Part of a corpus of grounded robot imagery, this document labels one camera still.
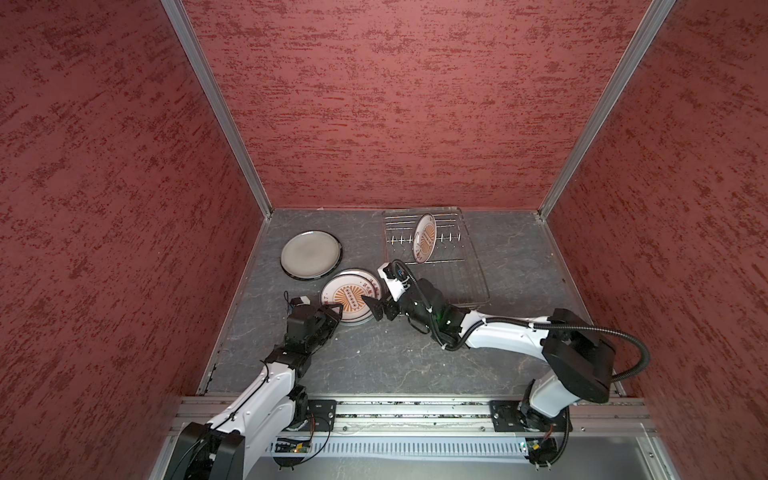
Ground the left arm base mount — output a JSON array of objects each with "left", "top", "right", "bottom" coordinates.
[{"left": 299, "top": 399, "right": 338, "bottom": 432}]

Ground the wire dish rack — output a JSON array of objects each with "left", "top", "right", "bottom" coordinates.
[{"left": 382, "top": 207, "right": 490, "bottom": 308}]

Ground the left circuit board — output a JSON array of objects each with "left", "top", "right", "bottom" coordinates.
[{"left": 274, "top": 438, "right": 313, "bottom": 455}]

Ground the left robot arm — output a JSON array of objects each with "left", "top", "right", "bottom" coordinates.
[{"left": 163, "top": 298, "right": 344, "bottom": 479}]

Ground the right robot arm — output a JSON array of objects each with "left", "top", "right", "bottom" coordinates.
[{"left": 361, "top": 283, "right": 615, "bottom": 430}]

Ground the left aluminium corner post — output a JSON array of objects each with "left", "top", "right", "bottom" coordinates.
[{"left": 161, "top": 0, "right": 274, "bottom": 220}]

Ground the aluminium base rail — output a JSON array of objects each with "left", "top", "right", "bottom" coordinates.
[{"left": 327, "top": 396, "right": 658, "bottom": 437}]

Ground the plain grey white plate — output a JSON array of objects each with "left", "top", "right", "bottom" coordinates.
[{"left": 280, "top": 230, "right": 343, "bottom": 268}]

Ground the aluminium corner post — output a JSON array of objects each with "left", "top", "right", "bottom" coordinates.
[
  {"left": 161, "top": 0, "right": 274, "bottom": 220},
  {"left": 538, "top": 0, "right": 676, "bottom": 222}
]

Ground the right aluminium corner post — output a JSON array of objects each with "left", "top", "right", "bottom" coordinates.
[{"left": 538, "top": 0, "right": 676, "bottom": 222}]

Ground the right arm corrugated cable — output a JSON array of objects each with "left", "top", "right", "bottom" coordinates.
[{"left": 389, "top": 259, "right": 652, "bottom": 385}]

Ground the right circuit board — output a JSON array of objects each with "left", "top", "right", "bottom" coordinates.
[{"left": 525, "top": 438, "right": 559, "bottom": 464}]

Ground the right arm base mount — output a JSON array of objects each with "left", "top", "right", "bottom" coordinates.
[{"left": 488, "top": 400, "right": 572, "bottom": 434}]

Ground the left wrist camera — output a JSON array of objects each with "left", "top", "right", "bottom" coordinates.
[{"left": 288, "top": 296, "right": 311, "bottom": 308}]

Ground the circuit board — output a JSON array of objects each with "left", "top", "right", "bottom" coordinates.
[
  {"left": 525, "top": 438, "right": 559, "bottom": 464},
  {"left": 274, "top": 438, "right": 313, "bottom": 455}
]

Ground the dark striped rim plate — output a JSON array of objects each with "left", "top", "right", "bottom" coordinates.
[{"left": 281, "top": 264, "right": 336, "bottom": 281}]

